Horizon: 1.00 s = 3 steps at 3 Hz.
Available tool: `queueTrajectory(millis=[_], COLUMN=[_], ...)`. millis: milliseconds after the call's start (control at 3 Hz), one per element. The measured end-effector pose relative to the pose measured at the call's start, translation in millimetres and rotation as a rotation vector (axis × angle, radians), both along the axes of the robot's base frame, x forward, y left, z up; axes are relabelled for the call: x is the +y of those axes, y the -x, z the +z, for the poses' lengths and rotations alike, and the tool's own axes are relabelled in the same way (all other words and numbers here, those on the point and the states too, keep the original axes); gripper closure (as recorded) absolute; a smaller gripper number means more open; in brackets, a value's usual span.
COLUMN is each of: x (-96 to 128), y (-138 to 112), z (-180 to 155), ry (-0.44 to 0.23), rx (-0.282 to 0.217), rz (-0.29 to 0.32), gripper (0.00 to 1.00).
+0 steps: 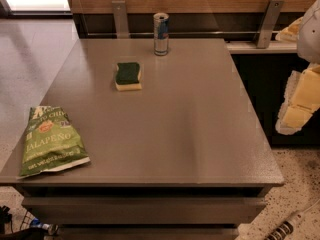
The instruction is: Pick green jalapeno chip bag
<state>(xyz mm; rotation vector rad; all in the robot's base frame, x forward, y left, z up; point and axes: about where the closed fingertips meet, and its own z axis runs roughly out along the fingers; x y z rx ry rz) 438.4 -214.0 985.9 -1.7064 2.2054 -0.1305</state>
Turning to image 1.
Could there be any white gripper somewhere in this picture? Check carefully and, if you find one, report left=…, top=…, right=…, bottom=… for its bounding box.
left=275, top=0, right=320, bottom=135

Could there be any green jalapeno chip bag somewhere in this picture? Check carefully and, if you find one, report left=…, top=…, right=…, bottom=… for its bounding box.
left=19, top=106, right=90, bottom=178

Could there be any silver blue energy drink can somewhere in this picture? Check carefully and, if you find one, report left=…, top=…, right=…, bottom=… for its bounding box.
left=153, top=13, right=169, bottom=56

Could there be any grey drawer cabinet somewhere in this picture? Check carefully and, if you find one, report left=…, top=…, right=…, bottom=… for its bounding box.
left=1, top=39, right=284, bottom=240

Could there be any white power strip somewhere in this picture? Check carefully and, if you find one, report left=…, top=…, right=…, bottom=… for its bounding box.
left=264, top=199, right=320, bottom=240

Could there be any green yellow sponge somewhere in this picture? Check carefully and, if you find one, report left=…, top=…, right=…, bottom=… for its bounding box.
left=115, top=62, right=142, bottom=91

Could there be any right metal bracket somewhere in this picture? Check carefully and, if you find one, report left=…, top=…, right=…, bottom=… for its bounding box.
left=256, top=0, right=285, bottom=49

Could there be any metal bracket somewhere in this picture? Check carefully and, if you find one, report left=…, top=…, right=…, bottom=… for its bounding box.
left=112, top=0, right=130, bottom=39
left=256, top=0, right=285, bottom=49

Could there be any left metal bracket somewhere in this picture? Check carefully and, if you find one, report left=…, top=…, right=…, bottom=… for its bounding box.
left=112, top=0, right=130, bottom=39

